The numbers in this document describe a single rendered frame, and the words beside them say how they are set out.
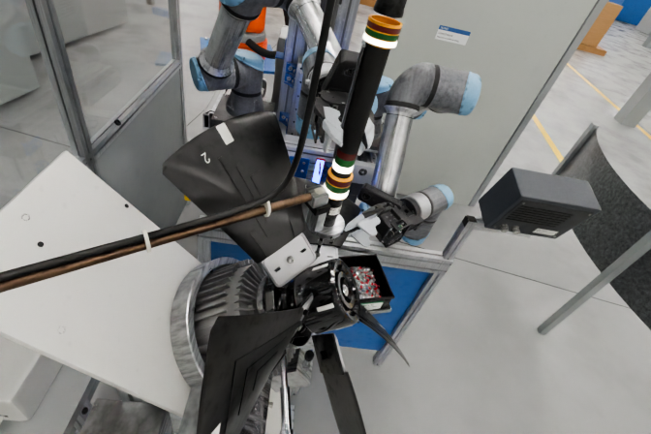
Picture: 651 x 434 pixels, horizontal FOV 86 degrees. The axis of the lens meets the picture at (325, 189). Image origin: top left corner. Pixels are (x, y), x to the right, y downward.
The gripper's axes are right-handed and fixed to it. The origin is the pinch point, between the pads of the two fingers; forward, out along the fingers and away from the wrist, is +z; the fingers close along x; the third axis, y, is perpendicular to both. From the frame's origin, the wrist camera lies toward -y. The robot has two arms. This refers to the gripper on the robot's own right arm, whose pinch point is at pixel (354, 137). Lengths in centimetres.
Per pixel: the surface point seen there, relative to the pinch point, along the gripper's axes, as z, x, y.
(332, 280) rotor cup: 9.4, 0.1, 22.3
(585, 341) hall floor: -30, -199, 149
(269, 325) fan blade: 21.9, 12.0, 12.9
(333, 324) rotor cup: 14.0, -0.5, 28.1
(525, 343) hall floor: -32, -155, 149
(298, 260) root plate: 3.8, 5.0, 24.1
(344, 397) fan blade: 22.4, -2.8, 37.0
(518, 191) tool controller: -22, -62, 26
